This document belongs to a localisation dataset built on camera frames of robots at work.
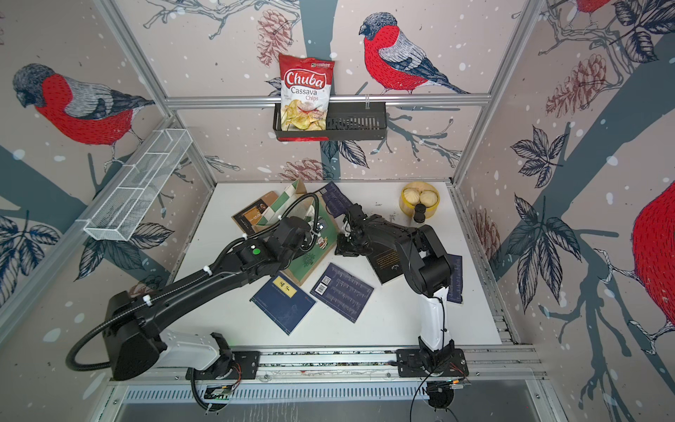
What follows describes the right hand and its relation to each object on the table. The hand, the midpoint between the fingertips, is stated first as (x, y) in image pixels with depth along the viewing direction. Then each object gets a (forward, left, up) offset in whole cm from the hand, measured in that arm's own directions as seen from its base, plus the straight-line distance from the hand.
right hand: (338, 251), depth 97 cm
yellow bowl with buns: (+28, -34, +3) cm, 44 cm away
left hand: (-3, +11, +22) cm, 25 cm away
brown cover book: (+15, +38, +1) cm, 41 cm away
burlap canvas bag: (+2, +7, +22) cm, 23 cm away
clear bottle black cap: (+13, -31, +7) cm, 34 cm away
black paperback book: (-3, -18, +1) cm, 18 cm away
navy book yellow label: (-19, +17, -1) cm, 26 cm away
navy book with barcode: (-15, -3, 0) cm, 16 cm away
